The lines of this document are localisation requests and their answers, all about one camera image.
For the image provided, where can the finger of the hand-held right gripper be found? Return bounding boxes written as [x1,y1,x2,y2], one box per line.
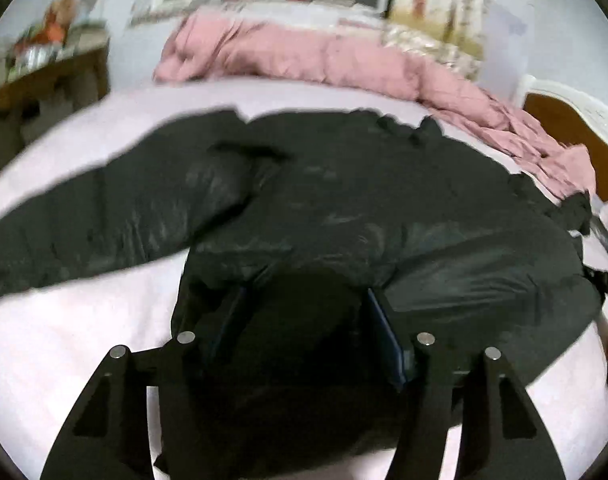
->
[590,212,608,273]

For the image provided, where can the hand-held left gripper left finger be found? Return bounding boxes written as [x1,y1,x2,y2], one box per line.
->
[39,285,251,480]

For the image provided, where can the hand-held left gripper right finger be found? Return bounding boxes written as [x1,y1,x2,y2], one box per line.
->
[366,287,568,480]

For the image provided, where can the black down jacket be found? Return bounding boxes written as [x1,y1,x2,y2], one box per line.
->
[0,107,605,480]

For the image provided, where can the bed with pink sheet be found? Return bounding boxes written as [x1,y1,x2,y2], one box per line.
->
[0,77,608,480]

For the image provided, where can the pink plaid quilt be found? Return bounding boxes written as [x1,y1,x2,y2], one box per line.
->
[153,12,597,201]

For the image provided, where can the patterned curtain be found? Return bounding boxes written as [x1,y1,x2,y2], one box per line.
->
[384,0,490,81]

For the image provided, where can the carved wooden side table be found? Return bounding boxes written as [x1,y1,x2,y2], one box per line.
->
[0,42,110,181]

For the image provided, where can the orange packet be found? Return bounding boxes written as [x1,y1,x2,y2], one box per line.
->
[38,17,69,47]

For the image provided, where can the wooden headboard with white frame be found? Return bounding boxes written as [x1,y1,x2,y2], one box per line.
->
[514,74,608,206]

